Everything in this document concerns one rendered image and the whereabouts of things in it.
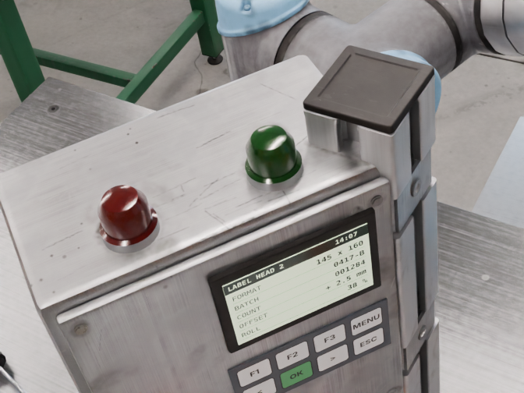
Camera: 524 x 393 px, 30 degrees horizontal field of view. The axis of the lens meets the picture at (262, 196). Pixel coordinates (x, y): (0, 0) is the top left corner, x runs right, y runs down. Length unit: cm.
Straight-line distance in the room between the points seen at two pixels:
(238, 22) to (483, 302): 56
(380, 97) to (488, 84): 230
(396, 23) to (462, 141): 183
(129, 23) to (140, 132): 268
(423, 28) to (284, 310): 35
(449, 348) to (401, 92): 74
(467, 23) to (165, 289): 42
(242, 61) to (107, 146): 33
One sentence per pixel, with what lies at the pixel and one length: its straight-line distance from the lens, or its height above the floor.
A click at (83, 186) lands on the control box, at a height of 147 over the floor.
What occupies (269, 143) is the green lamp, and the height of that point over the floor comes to 150.
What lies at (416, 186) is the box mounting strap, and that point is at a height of 144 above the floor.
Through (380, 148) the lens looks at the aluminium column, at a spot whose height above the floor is 149.
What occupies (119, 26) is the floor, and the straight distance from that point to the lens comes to 315.
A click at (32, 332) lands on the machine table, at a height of 83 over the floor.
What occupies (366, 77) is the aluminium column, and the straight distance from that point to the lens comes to 45.
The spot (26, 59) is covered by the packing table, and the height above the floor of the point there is 53.
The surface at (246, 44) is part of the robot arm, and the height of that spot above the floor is 132.
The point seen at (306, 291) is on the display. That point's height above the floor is 142.
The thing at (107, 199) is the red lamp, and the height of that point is 150.
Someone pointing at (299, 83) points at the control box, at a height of 147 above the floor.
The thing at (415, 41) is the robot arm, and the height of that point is 132.
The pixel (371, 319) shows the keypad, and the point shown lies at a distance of 51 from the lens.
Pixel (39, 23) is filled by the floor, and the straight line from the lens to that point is 327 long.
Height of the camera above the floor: 179
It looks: 46 degrees down
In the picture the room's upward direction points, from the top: 12 degrees counter-clockwise
